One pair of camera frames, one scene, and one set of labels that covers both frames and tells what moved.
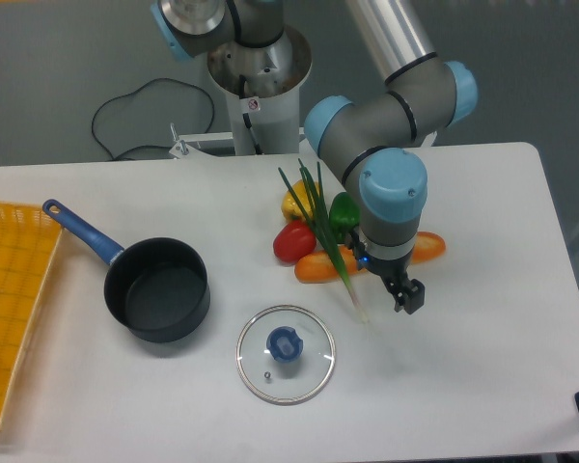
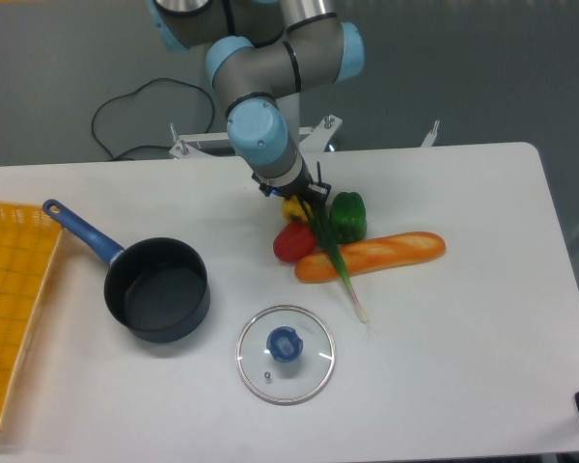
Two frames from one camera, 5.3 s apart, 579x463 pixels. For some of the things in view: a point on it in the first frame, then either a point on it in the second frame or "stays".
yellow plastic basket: x=18 y=247 stays
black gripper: x=394 y=271 to x=304 y=186
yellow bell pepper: x=289 y=205 stays
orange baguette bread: x=317 y=267 stays
